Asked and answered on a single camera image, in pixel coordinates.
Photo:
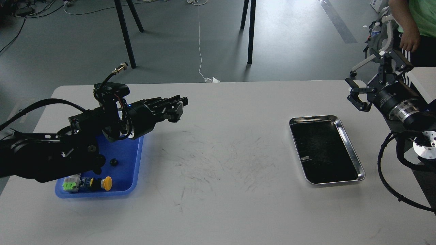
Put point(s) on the black stand leg right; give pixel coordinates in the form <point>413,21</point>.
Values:
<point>252,14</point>

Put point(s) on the silver metal tray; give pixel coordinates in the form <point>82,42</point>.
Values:
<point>325,151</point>

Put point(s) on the plastic water bottle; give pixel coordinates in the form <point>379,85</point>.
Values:
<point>376,29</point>

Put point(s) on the person's hand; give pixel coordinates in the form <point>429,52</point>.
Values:
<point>410,41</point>

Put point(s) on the small black gear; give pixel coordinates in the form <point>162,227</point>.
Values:
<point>113,162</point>

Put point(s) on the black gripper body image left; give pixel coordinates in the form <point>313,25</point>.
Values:
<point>144,115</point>

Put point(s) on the white office chair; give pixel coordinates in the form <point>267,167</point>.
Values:
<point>381,42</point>

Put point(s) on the black stand leg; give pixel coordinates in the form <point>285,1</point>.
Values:
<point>124,29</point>
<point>252,14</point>

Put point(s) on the blue plastic tray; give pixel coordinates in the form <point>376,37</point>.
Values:
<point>124,175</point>

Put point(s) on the black cable image right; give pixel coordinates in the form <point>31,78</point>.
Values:
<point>400,145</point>

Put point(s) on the green terminal switch block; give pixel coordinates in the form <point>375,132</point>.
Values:
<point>71,183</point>

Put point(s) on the image-left gripper finger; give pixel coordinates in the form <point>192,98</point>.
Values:
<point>168,102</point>
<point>172,112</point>

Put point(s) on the black stand leg left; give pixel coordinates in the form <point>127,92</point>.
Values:
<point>124,29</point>

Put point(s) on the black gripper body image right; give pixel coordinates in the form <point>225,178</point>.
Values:
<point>394,99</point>

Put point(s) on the yellow mushroom push button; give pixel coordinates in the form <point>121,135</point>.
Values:
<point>100,184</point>

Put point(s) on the person in green shirt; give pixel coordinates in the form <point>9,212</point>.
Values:
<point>416,16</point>

